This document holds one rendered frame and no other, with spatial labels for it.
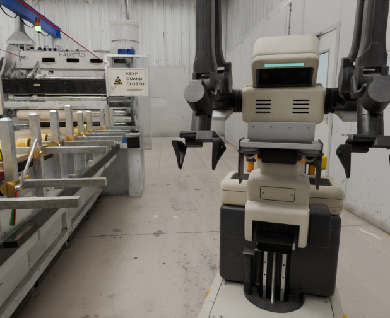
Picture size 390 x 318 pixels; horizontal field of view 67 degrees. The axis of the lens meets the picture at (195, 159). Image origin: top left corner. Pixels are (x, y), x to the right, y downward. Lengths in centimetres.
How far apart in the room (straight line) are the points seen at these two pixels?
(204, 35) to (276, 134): 41
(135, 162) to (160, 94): 641
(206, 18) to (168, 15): 957
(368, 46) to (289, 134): 35
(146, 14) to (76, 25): 219
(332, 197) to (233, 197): 43
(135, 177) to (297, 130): 301
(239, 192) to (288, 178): 34
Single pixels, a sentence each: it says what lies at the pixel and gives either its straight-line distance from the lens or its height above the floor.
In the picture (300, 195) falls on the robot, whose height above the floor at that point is 84.
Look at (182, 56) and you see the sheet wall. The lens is 1022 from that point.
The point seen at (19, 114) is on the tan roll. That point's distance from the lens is 411.
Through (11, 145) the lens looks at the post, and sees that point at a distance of 132.
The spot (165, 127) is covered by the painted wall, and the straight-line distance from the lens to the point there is 1007.
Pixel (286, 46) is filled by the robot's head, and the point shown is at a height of 134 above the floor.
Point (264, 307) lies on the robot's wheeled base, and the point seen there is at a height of 27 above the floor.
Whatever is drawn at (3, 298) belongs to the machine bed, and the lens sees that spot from 193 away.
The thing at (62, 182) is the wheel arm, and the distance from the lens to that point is 132.
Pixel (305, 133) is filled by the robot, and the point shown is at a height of 107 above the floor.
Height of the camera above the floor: 116
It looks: 10 degrees down
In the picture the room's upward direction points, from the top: straight up
